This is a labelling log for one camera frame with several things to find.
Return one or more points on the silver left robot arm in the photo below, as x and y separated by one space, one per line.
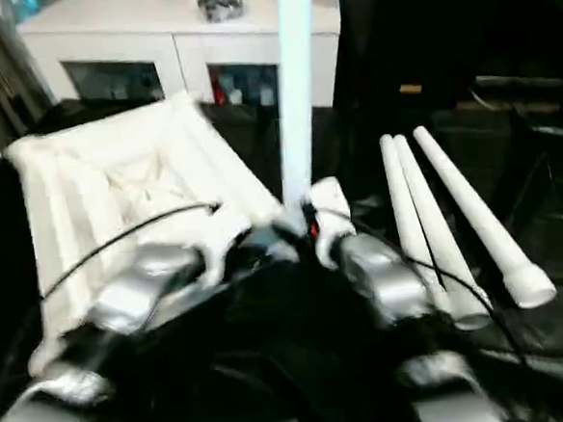
123 299

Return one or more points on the black plastic mat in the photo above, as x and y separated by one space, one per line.
538 154

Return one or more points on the white plastic table leg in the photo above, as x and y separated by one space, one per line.
297 94
475 212
405 212
435 224

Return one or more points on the small yellow label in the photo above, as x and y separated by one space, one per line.
410 90

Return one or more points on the white plastic table top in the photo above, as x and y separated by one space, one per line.
77 187

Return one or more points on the dark crumpled bundle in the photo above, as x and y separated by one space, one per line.
219 5

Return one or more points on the white cabinet with glass doors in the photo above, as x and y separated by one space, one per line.
105 30

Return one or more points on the black bench with silver rail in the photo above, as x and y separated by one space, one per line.
534 97

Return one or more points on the light blue plastic film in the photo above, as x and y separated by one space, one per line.
25 5

